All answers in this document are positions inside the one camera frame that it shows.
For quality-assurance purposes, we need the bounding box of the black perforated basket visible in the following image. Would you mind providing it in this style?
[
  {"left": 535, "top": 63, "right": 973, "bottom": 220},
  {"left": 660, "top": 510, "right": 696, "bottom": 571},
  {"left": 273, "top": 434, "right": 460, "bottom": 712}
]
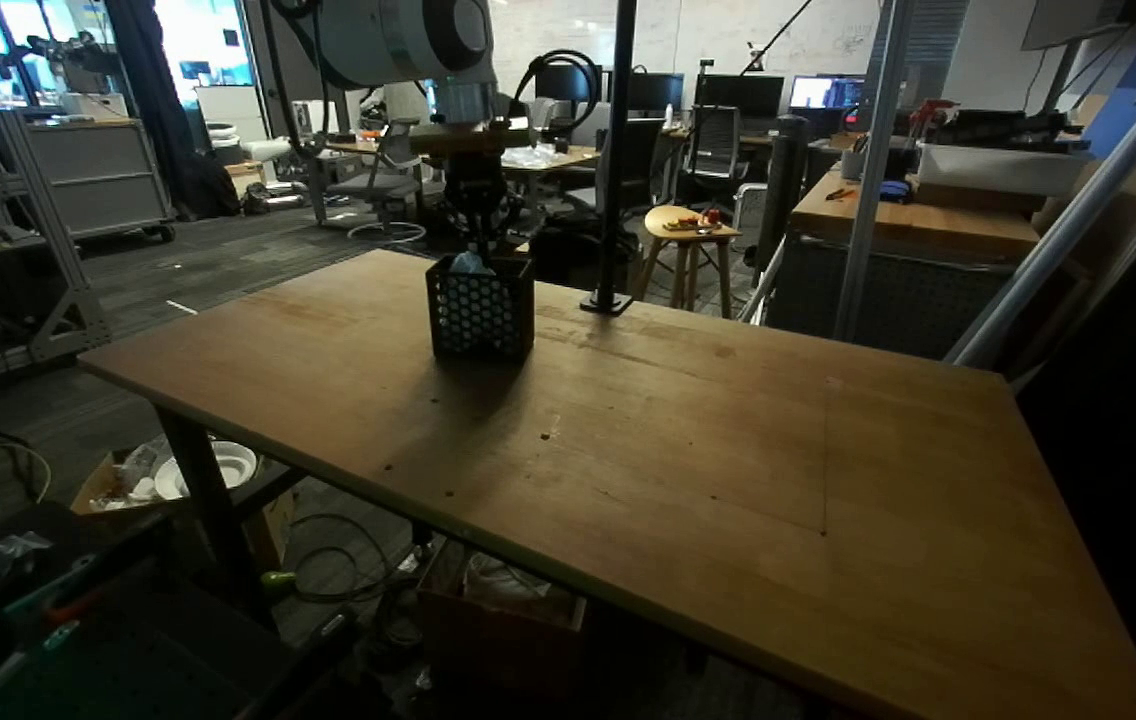
[{"left": 423, "top": 250, "right": 540, "bottom": 365}]

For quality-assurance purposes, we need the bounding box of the grey drawer cabinet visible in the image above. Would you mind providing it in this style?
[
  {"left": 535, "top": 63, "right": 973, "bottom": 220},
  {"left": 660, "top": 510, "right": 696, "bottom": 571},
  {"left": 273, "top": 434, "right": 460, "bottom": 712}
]
[{"left": 18, "top": 114, "right": 179, "bottom": 248}]

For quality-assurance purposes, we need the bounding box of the grey office chair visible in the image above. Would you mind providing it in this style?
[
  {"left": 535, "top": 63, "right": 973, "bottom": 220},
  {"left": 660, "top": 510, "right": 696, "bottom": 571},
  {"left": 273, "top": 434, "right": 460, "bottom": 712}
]
[{"left": 684, "top": 98, "right": 746, "bottom": 182}]

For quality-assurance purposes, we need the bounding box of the white bowl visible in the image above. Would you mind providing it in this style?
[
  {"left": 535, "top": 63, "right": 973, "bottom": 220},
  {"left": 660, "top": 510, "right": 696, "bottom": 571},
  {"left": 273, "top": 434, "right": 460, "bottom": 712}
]
[{"left": 146, "top": 434, "right": 261, "bottom": 509}]

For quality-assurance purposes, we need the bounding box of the grey metal shelf rack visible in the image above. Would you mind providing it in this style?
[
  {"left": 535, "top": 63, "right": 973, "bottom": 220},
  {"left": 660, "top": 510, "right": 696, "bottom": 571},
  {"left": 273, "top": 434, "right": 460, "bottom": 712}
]
[{"left": 0, "top": 102, "right": 117, "bottom": 405}]

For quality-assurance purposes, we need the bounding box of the black table leg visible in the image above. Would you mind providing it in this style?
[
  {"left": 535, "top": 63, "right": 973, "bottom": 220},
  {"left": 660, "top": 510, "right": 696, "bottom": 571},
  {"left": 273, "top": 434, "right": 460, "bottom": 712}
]
[{"left": 153, "top": 405, "right": 278, "bottom": 623}]

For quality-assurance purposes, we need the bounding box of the black vertical pole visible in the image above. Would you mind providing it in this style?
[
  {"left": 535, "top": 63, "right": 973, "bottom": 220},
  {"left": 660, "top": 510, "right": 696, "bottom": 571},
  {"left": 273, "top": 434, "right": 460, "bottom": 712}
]
[{"left": 577, "top": 0, "right": 640, "bottom": 319}]

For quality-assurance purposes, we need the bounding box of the dark computer monitor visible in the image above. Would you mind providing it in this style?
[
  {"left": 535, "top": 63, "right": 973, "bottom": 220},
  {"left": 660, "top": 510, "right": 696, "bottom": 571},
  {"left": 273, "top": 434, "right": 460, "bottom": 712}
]
[
  {"left": 692, "top": 70, "right": 788, "bottom": 123},
  {"left": 624, "top": 70, "right": 689, "bottom": 114},
  {"left": 531, "top": 59, "right": 613, "bottom": 109}
]

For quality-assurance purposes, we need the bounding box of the cardboard box with bowl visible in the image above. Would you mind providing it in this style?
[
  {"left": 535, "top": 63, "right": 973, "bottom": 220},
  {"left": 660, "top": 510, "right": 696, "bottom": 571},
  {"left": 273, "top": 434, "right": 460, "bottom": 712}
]
[{"left": 65, "top": 434, "right": 291, "bottom": 562}]

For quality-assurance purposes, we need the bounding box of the cardboard box with white packing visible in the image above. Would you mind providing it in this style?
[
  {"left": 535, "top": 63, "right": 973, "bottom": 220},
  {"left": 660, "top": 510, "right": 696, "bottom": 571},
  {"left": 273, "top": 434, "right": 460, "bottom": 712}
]
[{"left": 413, "top": 534, "right": 593, "bottom": 684}]

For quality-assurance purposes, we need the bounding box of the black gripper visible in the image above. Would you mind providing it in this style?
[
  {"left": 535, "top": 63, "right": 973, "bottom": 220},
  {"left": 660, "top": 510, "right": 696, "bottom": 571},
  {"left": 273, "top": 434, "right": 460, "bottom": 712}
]
[{"left": 438, "top": 150, "right": 520, "bottom": 238}]

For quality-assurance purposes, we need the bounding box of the white and blue towel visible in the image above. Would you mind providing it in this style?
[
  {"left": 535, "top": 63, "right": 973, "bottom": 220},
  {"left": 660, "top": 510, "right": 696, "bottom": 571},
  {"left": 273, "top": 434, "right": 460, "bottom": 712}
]
[{"left": 442, "top": 243, "right": 501, "bottom": 281}]

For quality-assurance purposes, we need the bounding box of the silver vertical post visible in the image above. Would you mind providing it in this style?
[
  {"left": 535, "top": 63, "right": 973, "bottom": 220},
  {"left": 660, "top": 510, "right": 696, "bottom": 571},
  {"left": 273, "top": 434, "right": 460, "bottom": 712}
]
[{"left": 830, "top": 0, "right": 908, "bottom": 343}]

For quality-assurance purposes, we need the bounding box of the round wooden stool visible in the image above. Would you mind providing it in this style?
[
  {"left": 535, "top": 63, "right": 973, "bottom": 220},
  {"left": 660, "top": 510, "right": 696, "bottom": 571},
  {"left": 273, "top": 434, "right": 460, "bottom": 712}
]
[{"left": 634, "top": 199, "right": 741, "bottom": 319}]

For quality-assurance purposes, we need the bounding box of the wooden workbench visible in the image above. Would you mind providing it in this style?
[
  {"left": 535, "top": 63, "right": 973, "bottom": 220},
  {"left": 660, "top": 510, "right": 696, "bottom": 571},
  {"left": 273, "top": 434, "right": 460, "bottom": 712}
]
[{"left": 765, "top": 162, "right": 1043, "bottom": 365}]

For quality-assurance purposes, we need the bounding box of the white storage bin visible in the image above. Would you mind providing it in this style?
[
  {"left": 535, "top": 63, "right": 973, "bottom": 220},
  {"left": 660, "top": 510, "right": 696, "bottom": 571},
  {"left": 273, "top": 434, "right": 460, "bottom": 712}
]
[{"left": 912, "top": 134, "right": 1092, "bottom": 199}]

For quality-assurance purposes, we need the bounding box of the diagonal aluminium rail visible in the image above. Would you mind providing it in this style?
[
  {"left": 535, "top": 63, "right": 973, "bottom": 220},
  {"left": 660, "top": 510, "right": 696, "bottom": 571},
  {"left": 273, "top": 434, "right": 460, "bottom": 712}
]
[{"left": 943, "top": 31, "right": 1136, "bottom": 376}]

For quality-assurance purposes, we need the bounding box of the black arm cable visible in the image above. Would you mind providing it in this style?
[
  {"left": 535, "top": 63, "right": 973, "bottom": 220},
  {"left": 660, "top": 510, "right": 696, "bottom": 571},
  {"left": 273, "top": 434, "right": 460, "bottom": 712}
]
[{"left": 509, "top": 43, "right": 608, "bottom": 142}]

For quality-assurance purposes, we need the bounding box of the lit computer monitor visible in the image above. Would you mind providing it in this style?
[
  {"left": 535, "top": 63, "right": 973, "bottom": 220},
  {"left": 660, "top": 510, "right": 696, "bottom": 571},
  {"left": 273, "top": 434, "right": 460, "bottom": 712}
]
[{"left": 783, "top": 70, "right": 872, "bottom": 114}]

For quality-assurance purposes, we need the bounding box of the black tray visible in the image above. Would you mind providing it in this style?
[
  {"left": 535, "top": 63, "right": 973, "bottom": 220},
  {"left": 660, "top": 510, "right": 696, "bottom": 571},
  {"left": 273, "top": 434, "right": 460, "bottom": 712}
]
[{"left": 922, "top": 109, "right": 1082, "bottom": 150}]

